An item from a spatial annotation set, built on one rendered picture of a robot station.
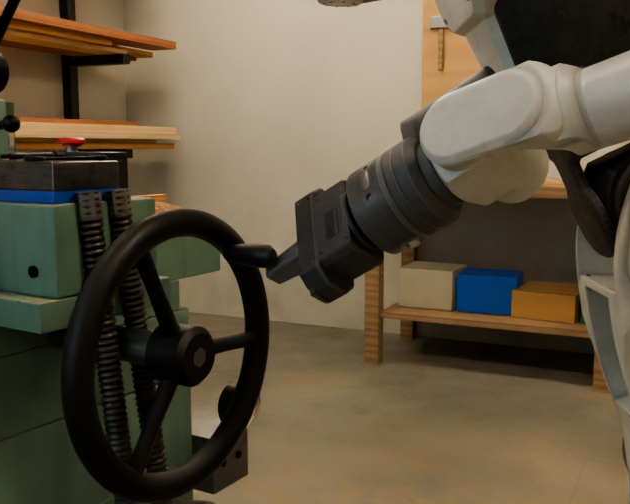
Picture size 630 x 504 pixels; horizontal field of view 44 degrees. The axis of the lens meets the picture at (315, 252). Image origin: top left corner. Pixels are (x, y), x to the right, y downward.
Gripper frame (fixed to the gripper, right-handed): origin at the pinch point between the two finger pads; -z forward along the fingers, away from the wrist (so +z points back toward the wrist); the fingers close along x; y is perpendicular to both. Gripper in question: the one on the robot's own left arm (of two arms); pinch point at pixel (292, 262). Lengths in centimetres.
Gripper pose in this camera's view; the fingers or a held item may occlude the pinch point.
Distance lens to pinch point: 80.1
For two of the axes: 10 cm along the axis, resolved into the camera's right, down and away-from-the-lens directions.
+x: -0.6, -8.0, 5.9
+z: 7.3, -4.4, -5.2
